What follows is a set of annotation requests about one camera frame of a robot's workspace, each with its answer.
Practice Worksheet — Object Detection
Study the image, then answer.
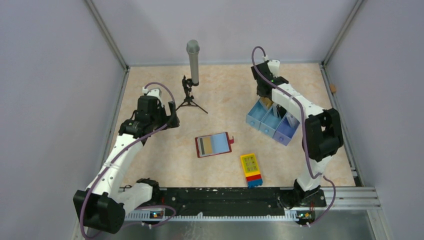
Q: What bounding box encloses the gold credit card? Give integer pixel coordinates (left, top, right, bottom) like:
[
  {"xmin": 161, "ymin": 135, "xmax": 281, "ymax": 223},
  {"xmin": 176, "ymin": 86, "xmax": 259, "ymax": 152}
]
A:
[
  {"xmin": 198, "ymin": 136, "xmax": 214, "ymax": 157},
  {"xmin": 259, "ymin": 97, "xmax": 274, "ymax": 110}
]

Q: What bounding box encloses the red leather card holder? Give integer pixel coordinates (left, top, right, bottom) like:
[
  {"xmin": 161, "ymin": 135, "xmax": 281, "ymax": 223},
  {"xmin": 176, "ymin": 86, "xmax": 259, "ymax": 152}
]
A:
[{"xmin": 194, "ymin": 132, "xmax": 235, "ymax": 158}]

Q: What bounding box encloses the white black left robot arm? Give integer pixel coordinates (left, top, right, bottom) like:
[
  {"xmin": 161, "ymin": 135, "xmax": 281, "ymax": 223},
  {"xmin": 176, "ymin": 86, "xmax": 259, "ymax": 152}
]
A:
[{"xmin": 73, "ymin": 94, "xmax": 179, "ymax": 240}]

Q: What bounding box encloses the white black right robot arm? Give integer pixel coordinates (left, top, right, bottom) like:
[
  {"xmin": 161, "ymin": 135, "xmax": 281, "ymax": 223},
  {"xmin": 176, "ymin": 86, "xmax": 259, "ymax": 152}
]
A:
[{"xmin": 251, "ymin": 60, "xmax": 344, "ymax": 207}]

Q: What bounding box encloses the blue three-slot card box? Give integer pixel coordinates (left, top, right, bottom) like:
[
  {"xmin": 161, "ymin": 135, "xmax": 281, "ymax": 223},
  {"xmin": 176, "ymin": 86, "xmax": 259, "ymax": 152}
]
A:
[{"xmin": 245, "ymin": 99, "xmax": 300, "ymax": 146}]

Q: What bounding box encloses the black tripod stand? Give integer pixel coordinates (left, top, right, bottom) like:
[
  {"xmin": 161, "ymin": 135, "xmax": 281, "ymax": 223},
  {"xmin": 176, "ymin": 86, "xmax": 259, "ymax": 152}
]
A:
[{"xmin": 175, "ymin": 75, "xmax": 208, "ymax": 114}]

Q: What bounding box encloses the grey microphone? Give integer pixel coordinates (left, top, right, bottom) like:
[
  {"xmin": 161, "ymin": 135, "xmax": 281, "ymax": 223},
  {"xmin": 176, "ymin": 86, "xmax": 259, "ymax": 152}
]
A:
[{"xmin": 186, "ymin": 39, "xmax": 200, "ymax": 86}]

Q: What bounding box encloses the yellow red blue toy block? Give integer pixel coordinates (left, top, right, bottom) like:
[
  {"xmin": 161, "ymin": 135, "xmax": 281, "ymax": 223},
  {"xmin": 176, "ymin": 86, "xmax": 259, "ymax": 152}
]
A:
[{"xmin": 240, "ymin": 153, "xmax": 263, "ymax": 188}]

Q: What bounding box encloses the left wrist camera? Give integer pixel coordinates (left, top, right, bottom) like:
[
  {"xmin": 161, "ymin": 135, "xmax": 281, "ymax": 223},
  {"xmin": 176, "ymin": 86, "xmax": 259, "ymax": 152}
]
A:
[{"xmin": 142, "ymin": 87, "xmax": 162, "ymax": 99}]

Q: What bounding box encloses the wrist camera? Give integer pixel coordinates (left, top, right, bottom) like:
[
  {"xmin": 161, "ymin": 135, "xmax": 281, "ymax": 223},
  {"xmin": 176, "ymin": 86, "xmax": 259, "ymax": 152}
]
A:
[
  {"xmin": 142, "ymin": 87, "xmax": 162, "ymax": 99},
  {"xmin": 266, "ymin": 59, "xmax": 281, "ymax": 78}
]

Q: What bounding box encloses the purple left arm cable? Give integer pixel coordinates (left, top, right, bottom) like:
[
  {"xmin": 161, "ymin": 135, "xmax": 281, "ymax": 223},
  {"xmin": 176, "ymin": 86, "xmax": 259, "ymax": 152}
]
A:
[{"xmin": 78, "ymin": 82, "xmax": 177, "ymax": 240}]

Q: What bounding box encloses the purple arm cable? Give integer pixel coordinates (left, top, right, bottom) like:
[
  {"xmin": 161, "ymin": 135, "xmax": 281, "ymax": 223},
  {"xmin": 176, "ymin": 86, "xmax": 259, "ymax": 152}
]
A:
[
  {"xmin": 251, "ymin": 45, "xmax": 337, "ymax": 228},
  {"xmin": 78, "ymin": 82, "xmax": 177, "ymax": 240}
]

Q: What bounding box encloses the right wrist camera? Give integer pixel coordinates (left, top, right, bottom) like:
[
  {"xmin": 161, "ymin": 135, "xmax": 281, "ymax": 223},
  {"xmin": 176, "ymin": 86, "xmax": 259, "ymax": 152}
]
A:
[{"xmin": 266, "ymin": 59, "xmax": 281, "ymax": 78}]

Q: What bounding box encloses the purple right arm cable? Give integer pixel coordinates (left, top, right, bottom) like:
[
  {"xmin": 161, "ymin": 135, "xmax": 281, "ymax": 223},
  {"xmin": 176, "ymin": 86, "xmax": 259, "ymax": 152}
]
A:
[{"xmin": 251, "ymin": 45, "xmax": 337, "ymax": 228}]

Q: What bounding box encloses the small tan object on rail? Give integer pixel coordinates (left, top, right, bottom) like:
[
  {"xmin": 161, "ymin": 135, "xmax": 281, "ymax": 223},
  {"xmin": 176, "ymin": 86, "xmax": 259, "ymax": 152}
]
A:
[{"xmin": 329, "ymin": 84, "xmax": 337, "ymax": 94}]

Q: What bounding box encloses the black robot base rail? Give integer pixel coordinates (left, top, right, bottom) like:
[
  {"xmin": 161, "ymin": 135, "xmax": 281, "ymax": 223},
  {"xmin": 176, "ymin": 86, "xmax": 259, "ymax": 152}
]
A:
[{"xmin": 145, "ymin": 187, "xmax": 327, "ymax": 217}]

